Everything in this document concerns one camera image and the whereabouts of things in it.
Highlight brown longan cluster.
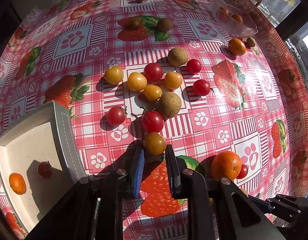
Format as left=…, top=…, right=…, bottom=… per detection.
left=156, top=92, right=182, bottom=119
left=168, top=47, right=189, bottom=67

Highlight tangerine in bowl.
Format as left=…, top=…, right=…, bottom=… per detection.
left=231, top=14, right=243, bottom=24
left=219, top=7, right=230, bottom=16

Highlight red cherry tomato cluster centre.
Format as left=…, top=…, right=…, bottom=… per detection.
left=143, top=63, right=164, bottom=83

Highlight brown longan on leaf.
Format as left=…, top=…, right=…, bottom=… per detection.
left=157, top=18, right=174, bottom=32

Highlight pink strawberry patterned tablecloth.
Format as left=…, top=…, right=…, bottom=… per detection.
left=0, top=0, right=308, bottom=239

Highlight clear glass bowl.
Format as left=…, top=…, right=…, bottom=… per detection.
left=211, top=0, right=258, bottom=38

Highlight large orange tangerine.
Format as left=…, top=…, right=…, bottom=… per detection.
left=210, top=151, right=242, bottom=181

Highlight yellow cherry tomato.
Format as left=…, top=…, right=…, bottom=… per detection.
left=127, top=72, right=147, bottom=92
left=143, top=85, right=163, bottom=102
left=104, top=66, right=124, bottom=85
left=164, top=72, right=183, bottom=90
left=143, top=132, right=167, bottom=156

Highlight tangerine in bowl left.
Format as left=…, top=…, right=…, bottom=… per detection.
left=219, top=7, right=230, bottom=16

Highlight white rectangular tray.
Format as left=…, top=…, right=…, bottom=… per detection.
left=0, top=101, right=86, bottom=233

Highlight red cherry tomato cluster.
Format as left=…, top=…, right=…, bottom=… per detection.
left=143, top=63, right=164, bottom=83
left=193, top=79, right=211, bottom=96

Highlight red cherry tomato right cluster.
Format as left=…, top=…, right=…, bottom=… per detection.
left=193, top=79, right=211, bottom=96

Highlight tangerine in bowl right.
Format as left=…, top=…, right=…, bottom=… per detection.
left=231, top=14, right=243, bottom=24

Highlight brown longan near bowl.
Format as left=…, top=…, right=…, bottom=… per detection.
left=246, top=37, right=256, bottom=48

